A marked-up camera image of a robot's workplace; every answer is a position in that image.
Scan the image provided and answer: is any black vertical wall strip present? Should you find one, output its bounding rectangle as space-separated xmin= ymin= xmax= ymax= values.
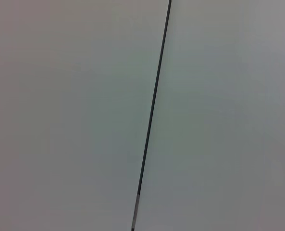
xmin=131 ymin=0 xmax=173 ymax=231

